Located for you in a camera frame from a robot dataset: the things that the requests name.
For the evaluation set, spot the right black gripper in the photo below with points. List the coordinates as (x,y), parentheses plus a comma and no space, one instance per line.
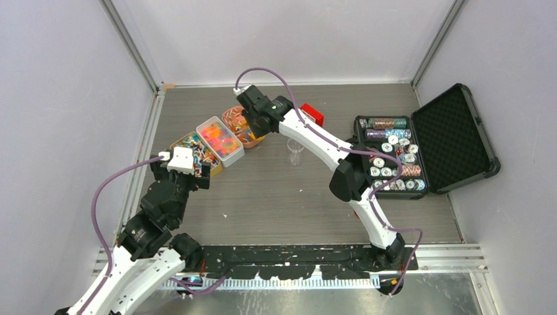
(258,132)

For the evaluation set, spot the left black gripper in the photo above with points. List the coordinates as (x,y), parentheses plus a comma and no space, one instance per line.
(160,167)

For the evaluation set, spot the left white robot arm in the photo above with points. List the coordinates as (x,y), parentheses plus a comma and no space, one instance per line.
(146,254)

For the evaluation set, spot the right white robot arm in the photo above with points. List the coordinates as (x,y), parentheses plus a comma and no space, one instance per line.
(351,180)

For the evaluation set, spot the yellow tray of wrapped candies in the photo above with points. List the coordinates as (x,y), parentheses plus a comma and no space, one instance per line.
(201,153)

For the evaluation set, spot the white tray of gummy candies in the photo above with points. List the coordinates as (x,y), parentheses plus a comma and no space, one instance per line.
(221,141)

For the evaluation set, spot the pink tray of lollipops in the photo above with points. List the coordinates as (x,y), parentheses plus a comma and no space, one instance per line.
(238,124)

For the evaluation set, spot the red toy brick block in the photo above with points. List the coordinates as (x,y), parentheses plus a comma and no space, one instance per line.
(314,115)

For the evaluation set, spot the clear plastic jar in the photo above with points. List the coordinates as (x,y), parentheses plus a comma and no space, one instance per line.
(295,156)

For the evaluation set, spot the black poker chip case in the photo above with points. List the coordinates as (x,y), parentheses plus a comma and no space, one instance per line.
(442,146)

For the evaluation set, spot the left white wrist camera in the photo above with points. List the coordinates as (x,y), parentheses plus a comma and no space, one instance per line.
(180,159)

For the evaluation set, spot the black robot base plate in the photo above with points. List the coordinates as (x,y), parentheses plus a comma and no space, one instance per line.
(290,262)

